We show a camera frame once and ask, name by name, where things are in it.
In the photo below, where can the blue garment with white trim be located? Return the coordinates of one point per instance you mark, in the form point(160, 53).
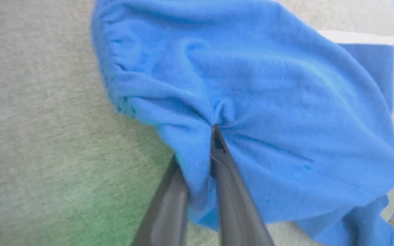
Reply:
point(268, 112)

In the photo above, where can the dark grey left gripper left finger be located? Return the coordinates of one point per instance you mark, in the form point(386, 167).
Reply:
point(165, 212)

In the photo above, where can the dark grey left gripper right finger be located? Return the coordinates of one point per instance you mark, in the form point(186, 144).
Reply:
point(238, 205)

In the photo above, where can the grey fabric sofa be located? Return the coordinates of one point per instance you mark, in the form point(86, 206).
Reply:
point(53, 136)

